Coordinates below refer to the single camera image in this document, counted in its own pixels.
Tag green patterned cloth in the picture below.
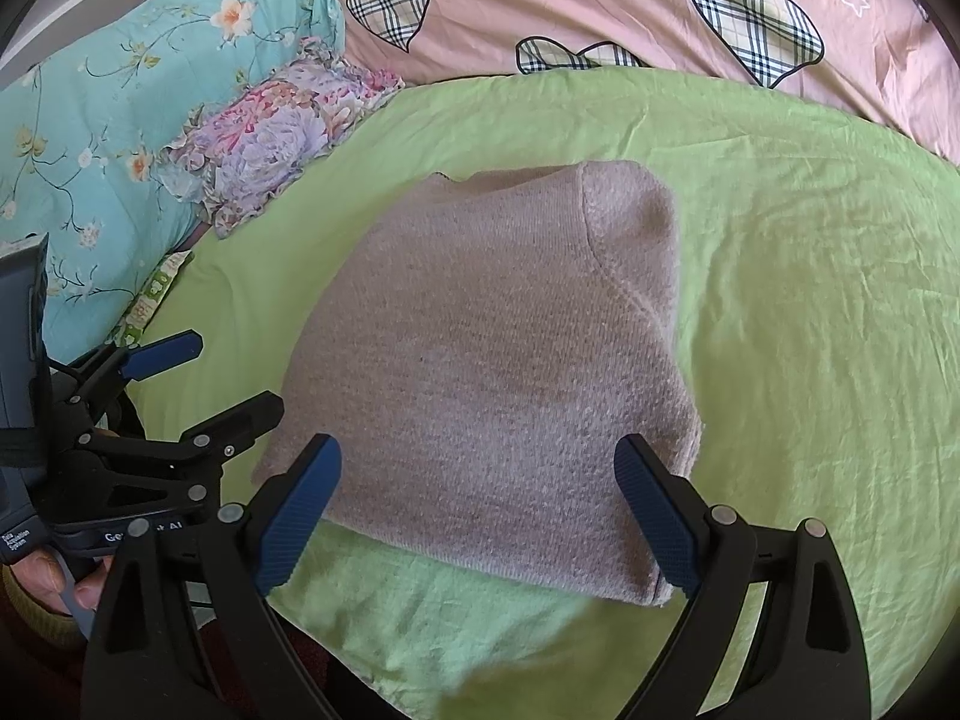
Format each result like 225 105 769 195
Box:
111 247 197 352

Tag purple floral pillow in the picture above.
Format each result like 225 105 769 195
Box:
156 36 407 242

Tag pink quilt with plaid hearts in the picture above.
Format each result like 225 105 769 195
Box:
332 0 960 167

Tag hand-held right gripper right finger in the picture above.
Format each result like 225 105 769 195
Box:
613 433 875 720

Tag person's left hand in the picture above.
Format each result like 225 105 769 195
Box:
13 546 115 617

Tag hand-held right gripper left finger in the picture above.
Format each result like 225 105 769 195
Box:
79 433 344 720

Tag person's left forearm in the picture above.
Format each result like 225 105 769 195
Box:
0 566 89 650

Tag beige knit sweater brown cuffs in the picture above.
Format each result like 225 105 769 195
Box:
250 159 706 610

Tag light green bed sheet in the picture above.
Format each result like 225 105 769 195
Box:
124 62 960 720

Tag teal floral pillow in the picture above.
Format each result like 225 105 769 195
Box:
0 0 370 362

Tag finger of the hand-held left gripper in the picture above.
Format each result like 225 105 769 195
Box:
75 388 286 482
51 329 205 425

